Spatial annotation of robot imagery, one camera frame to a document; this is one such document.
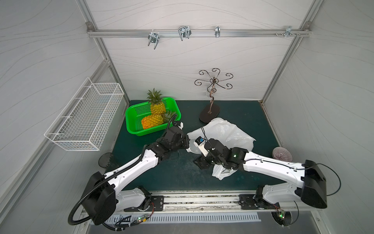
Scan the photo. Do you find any white plastic bag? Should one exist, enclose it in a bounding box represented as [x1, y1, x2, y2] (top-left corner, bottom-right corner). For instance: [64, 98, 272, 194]
[186, 117, 257, 180]

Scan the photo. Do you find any pineapple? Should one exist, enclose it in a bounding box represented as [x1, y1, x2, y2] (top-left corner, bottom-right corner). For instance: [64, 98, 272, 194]
[147, 89, 166, 115]
[141, 111, 176, 129]

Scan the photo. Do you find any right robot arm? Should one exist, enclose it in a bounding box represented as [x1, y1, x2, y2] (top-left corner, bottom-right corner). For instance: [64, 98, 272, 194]
[193, 137, 327, 209]

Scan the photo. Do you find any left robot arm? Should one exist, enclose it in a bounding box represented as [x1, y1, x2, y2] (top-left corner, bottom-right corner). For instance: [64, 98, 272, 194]
[68, 121, 189, 225]

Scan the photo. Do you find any lying pineapple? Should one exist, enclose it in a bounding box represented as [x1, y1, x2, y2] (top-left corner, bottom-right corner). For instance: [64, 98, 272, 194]
[141, 111, 176, 129]

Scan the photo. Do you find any bronze scroll hanger stand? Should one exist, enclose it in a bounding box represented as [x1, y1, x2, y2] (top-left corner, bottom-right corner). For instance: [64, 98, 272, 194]
[194, 68, 234, 123]

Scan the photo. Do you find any green plastic basket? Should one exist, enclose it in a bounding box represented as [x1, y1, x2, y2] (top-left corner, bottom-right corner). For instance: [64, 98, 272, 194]
[125, 97, 182, 137]

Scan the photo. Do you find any ribbed clear glass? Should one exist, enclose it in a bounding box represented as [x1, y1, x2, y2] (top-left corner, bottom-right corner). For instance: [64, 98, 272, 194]
[272, 147, 293, 162]

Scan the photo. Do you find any left controller board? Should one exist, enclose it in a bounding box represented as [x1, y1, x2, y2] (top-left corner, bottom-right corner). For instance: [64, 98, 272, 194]
[133, 214, 149, 223]

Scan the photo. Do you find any controller board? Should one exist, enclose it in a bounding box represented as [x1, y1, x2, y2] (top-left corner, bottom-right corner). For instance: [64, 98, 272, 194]
[271, 211, 293, 227]
[133, 214, 149, 223]

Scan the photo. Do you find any right controller board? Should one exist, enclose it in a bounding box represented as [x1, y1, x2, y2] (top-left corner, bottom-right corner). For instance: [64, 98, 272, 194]
[271, 211, 293, 227]

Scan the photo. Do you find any metal U-bolt clamp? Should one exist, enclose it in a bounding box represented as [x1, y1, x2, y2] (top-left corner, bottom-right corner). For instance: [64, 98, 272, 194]
[148, 32, 160, 50]

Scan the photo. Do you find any metal U-bolt hook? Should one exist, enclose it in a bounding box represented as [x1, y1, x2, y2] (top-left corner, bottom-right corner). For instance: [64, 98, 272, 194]
[178, 26, 191, 41]

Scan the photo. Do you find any right metal hook clamp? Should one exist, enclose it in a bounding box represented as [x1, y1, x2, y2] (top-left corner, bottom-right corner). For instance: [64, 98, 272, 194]
[274, 26, 301, 38]

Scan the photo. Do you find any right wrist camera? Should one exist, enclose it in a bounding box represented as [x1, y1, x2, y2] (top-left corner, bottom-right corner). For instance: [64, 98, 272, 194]
[194, 136, 208, 157]

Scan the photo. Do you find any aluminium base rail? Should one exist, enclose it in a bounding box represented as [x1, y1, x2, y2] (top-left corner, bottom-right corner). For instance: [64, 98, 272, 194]
[109, 190, 314, 216]

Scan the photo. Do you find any black corrugated cable hose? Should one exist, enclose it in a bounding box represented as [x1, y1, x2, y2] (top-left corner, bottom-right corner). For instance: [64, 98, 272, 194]
[68, 113, 179, 226]

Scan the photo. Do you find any white wire basket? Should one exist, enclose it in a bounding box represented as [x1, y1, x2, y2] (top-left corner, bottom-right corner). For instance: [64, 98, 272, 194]
[44, 78, 124, 151]

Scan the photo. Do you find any white vented cable duct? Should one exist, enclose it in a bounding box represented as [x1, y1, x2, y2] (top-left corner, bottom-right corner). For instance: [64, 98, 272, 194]
[106, 212, 261, 225]

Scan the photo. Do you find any small metal bracket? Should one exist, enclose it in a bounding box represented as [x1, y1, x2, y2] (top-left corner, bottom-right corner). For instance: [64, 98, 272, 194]
[215, 26, 221, 38]

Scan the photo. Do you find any thin black cable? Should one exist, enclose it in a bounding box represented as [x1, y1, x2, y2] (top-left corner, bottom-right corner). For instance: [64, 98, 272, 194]
[251, 157, 342, 197]

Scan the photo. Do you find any aluminium cross rail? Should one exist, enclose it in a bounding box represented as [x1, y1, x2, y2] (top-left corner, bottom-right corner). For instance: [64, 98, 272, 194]
[88, 28, 312, 38]

